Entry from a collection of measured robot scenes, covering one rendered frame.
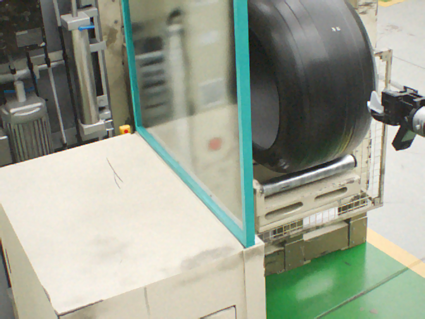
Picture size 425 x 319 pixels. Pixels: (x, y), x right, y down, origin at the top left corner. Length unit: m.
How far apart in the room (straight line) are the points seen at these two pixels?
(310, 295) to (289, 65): 1.46
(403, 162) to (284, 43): 2.25
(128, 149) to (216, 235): 0.40
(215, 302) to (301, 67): 0.81
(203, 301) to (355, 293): 1.93
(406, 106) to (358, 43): 0.30
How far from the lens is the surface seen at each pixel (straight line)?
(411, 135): 2.02
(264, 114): 2.60
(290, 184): 2.34
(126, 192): 1.66
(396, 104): 1.97
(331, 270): 3.48
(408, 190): 4.04
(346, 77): 2.15
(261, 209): 2.28
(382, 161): 3.23
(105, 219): 1.58
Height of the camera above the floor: 2.14
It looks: 30 degrees down
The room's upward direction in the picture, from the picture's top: 4 degrees counter-clockwise
